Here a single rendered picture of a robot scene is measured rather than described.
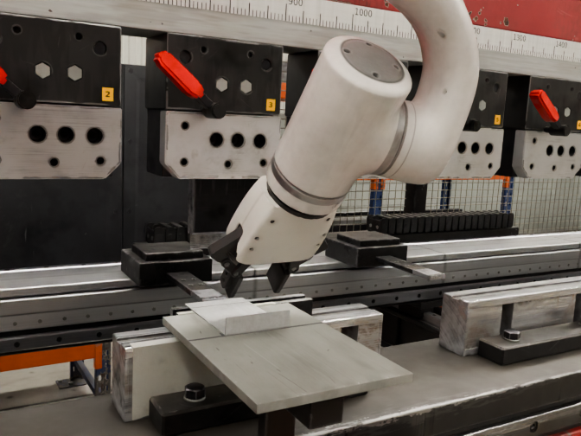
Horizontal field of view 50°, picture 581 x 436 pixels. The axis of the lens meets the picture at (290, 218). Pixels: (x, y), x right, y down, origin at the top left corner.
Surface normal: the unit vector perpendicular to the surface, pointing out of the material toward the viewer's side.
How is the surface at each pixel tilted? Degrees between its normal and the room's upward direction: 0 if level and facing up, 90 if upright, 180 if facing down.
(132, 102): 90
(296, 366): 0
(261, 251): 133
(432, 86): 85
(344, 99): 115
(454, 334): 90
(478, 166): 90
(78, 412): 0
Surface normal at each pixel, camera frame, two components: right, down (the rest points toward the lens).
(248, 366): 0.05, -0.99
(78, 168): 0.49, 0.16
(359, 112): -0.03, 0.71
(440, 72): -0.91, 0.21
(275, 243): 0.29, 0.78
